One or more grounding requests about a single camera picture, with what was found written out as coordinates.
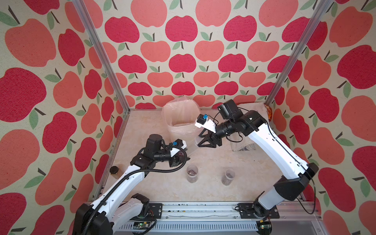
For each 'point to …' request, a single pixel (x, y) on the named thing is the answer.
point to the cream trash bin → (190, 142)
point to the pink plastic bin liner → (181, 114)
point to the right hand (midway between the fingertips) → (201, 142)
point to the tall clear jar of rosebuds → (181, 155)
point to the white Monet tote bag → (258, 106)
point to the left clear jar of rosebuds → (192, 174)
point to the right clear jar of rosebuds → (228, 177)
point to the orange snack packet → (270, 111)
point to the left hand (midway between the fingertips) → (187, 155)
